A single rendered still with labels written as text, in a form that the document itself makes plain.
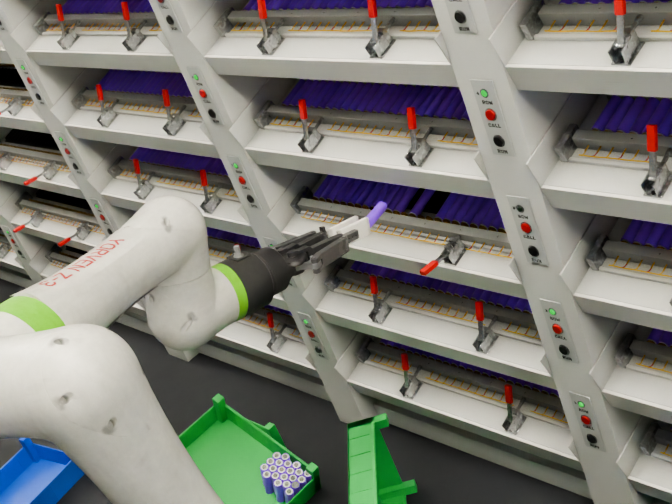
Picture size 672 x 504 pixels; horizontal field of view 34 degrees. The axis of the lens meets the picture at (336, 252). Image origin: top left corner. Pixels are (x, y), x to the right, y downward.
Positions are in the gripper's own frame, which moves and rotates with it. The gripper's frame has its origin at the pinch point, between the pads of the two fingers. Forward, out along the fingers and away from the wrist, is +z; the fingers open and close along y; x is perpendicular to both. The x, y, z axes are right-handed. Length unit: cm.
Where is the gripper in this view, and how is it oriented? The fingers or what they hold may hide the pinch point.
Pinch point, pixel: (348, 231)
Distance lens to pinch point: 184.0
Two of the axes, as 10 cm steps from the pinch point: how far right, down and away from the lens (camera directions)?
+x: 1.8, 9.2, 3.4
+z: 7.1, -3.6, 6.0
